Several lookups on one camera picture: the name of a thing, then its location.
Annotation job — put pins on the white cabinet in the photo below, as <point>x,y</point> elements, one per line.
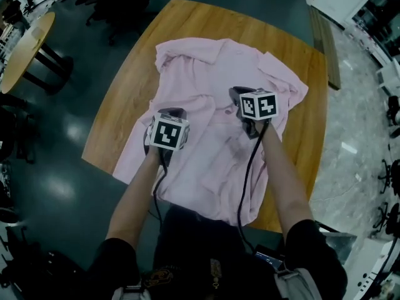
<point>389,73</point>

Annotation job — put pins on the person's right forearm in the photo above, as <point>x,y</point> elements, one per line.
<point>284,180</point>

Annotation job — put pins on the black ergonomic chair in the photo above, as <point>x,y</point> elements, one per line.
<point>118,8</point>

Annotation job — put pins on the black screen device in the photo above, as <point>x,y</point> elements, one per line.
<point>268,256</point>

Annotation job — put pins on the person's black t-shirt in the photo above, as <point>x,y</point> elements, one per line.
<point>200,239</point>

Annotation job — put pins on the person's left forearm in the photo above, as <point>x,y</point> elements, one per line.
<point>134,198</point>

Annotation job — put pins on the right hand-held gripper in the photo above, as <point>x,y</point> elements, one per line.
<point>259,105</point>

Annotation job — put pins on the pink shirt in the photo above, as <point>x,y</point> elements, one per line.
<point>203,73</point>

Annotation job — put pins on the black frame table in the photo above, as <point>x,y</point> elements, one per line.
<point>339,242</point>

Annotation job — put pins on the white panel box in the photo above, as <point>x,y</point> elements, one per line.
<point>368,264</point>

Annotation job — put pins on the dark wooden platform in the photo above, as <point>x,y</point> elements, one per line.
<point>325,42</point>

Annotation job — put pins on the round wooden table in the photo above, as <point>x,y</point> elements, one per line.
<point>28,48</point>

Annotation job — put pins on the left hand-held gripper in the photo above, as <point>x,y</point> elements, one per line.
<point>168,133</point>

